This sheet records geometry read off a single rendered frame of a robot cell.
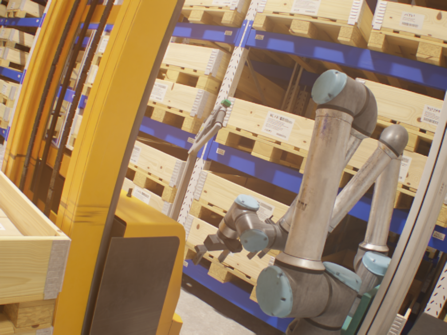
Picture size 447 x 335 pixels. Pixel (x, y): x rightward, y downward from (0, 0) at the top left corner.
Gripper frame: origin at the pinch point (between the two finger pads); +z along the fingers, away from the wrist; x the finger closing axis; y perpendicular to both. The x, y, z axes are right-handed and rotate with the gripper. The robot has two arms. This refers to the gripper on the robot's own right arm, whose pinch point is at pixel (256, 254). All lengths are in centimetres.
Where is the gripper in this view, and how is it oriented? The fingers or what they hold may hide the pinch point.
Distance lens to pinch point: 187.7
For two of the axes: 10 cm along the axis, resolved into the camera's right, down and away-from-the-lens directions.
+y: 6.0, 6.6, -4.5
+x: 4.4, 1.9, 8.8
